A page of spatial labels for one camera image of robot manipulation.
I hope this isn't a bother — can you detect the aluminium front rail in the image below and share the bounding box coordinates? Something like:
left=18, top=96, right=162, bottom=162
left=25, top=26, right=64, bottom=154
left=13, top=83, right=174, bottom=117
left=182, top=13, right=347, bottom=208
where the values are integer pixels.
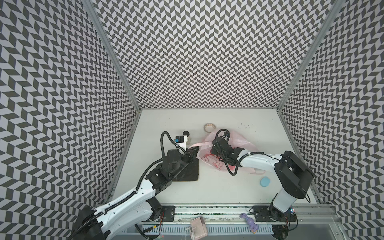
left=163, top=203, right=341, bottom=225

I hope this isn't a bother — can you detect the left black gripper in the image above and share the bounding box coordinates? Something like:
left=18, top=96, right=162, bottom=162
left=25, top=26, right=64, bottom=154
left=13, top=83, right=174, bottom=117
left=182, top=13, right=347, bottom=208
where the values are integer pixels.
left=169, top=145, right=200, bottom=180

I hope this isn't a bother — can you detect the pink small box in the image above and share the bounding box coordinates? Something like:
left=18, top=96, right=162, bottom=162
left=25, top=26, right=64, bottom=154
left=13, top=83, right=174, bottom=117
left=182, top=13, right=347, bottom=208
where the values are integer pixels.
left=190, top=217, right=208, bottom=240

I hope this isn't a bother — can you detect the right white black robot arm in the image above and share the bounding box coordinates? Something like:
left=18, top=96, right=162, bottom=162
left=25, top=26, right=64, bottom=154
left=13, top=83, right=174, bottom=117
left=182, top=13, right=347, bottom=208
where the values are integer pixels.
left=211, top=129, right=315, bottom=222

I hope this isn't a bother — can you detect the tape roll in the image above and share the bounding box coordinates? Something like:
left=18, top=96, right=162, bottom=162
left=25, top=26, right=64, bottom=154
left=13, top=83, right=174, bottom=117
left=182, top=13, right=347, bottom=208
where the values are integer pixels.
left=204, top=123, right=216, bottom=133

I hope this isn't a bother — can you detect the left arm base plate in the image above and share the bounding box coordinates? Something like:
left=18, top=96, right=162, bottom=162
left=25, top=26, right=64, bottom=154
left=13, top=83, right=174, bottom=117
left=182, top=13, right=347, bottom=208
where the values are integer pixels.
left=149, top=205, right=176, bottom=222

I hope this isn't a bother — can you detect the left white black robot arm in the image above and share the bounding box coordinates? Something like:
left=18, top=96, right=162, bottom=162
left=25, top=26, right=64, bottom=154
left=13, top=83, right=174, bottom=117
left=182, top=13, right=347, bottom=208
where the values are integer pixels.
left=67, top=131, right=199, bottom=240

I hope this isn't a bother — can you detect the pink plastic bag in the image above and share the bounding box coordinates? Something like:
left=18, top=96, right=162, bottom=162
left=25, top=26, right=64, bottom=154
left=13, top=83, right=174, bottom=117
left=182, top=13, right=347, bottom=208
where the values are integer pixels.
left=190, top=129, right=266, bottom=176

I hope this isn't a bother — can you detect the purple toy figure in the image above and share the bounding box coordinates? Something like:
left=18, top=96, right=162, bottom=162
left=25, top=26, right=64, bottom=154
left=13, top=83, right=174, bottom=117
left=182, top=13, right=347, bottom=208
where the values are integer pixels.
left=240, top=213, right=259, bottom=234

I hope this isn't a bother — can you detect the black rectangular tray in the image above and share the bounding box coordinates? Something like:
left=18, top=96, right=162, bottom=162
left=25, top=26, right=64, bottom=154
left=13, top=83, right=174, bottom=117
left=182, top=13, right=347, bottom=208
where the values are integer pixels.
left=173, top=158, right=199, bottom=182

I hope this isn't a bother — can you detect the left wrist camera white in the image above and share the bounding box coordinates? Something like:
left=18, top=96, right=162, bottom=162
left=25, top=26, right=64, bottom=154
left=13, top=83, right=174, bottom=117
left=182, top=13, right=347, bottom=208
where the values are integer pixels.
left=175, top=135, right=188, bottom=151

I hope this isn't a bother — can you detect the light blue oval object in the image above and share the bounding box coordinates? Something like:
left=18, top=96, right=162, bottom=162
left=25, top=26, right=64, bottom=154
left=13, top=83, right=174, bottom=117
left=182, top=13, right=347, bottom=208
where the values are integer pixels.
left=260, top=177, right=271, bottom=188

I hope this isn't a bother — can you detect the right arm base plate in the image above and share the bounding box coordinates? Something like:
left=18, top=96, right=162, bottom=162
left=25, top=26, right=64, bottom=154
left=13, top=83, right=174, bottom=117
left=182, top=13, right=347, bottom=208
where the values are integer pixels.
left=249, top=205, right=298, bottom=223

